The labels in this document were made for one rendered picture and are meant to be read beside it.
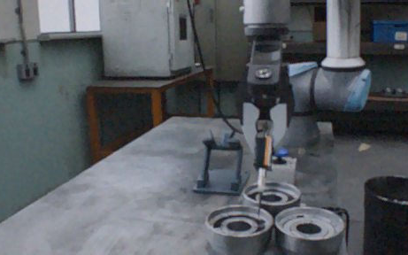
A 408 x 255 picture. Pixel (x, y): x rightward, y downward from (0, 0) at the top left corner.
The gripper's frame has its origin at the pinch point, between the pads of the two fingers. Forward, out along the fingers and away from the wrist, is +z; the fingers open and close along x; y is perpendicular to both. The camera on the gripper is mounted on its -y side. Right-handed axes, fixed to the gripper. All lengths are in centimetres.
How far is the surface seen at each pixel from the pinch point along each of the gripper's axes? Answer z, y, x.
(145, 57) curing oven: -1, 204, 111
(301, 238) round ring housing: 9.2, -12.8, -7.0
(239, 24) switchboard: -25, 374, 72
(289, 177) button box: 10.7, 14.9, -3.7
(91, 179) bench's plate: 13.1, 10.7, 41.0
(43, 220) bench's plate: 13.0, -10.6, 38.6
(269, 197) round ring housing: 11.1, 4.6, -0.5
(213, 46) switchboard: -1, 374, 102
